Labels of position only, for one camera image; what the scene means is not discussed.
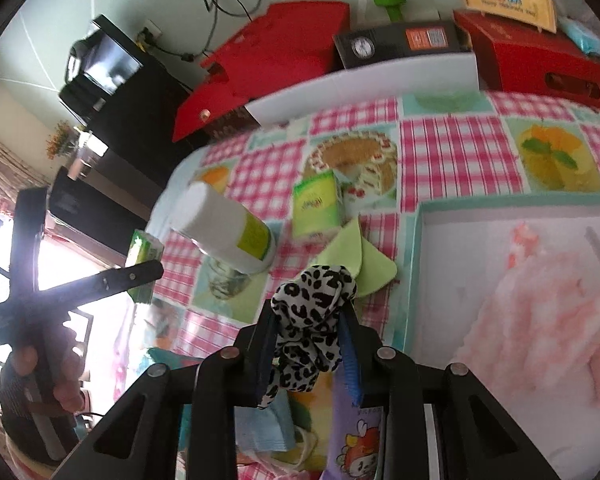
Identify light blue face mask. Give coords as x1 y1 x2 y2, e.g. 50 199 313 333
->
234 390 296 452

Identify pink white fluffy towel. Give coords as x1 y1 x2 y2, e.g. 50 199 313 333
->
452 223 600 399

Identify light green cloth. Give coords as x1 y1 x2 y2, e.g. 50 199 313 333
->
313 218 398 298

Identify leopard print scrunchie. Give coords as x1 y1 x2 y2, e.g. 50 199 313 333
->
259 264 358 408

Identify person's left hand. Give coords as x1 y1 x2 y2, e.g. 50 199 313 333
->
9 325 85 414

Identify purple cartoon packet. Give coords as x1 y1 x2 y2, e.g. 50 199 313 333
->
321 372 384 480

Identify white tray teal rim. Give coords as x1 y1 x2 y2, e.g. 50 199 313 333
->
396 193 600 479

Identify white plastic jar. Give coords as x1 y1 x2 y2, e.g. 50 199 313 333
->
170 181 276 275

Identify black monitor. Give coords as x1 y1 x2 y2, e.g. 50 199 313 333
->
59 15 190 182

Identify pink checkered cake tablecloth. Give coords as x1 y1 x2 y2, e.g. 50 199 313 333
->
114 91 600 392

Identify white foam board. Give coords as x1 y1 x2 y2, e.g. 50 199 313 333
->
245 52 479 125

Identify red cardboard box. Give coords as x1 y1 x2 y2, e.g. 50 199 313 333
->
453 10 600 108

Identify red gift bag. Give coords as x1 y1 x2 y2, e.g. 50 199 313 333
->
172 0 350 142

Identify black box with gauge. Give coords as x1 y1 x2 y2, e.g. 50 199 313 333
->
334 20 470 70

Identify blue wet wipes pack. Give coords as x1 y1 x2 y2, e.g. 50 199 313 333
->
558 16 600 58

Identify green dumbbell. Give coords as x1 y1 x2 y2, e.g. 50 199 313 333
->
373 0 406 23

